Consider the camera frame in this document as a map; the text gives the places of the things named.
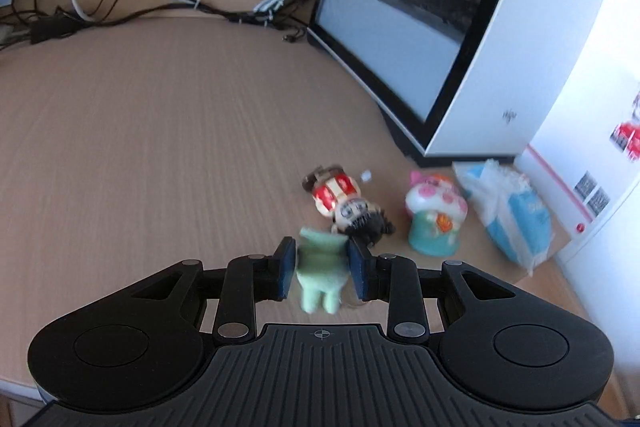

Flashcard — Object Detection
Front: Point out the pink and teal mushroom figure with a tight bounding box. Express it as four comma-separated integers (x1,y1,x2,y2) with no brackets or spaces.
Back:
404,170,470,257

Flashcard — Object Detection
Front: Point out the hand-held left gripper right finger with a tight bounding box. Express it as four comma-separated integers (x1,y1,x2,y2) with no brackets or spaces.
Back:
347,238,517,344

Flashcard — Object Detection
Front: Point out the white red card box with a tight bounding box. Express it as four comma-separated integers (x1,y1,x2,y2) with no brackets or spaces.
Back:
515,7,640,262

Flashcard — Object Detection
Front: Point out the blue and white tissue pack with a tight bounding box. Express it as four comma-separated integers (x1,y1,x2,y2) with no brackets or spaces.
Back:
452,159,556,278

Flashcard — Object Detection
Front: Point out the black cable bundle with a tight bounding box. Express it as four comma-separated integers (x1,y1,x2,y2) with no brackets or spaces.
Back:
0,0,312,44

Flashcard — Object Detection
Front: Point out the green plush toy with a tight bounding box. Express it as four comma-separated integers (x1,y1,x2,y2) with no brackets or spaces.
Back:
295,227,351,314

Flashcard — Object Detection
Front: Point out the black power adapter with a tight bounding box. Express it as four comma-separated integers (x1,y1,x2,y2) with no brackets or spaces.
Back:
29,18,77,44

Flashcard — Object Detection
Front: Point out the black-haired doll in red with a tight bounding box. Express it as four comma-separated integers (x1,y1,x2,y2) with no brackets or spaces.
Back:
301,164,397,251

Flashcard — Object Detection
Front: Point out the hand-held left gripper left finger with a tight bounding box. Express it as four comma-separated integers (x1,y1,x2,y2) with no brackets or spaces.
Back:
131,236,298,344

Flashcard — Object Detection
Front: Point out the white computer case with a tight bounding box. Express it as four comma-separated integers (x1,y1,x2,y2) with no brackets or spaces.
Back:
306,0,627,168

